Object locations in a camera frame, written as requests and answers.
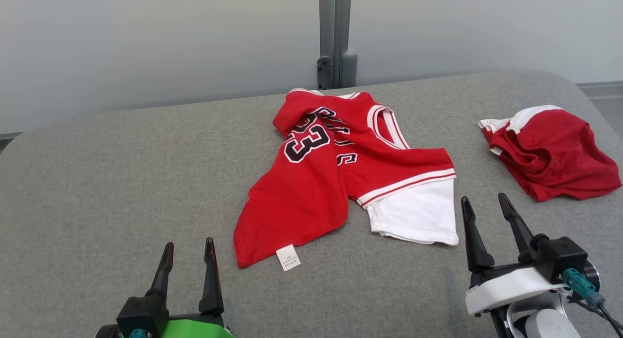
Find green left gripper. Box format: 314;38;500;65
146;238;234;338

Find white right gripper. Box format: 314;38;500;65
461;193;568;316

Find red shorts with white stripes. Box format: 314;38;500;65
478;105;623;202

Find red basketball jersey number 23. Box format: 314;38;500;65
234;88;459;271

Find grey cylindrical post foot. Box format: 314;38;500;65
340;50;358;88

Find dark grey post bracket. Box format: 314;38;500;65
316;56;332;90

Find grey metal partition post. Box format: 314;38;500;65
319;0;352;89

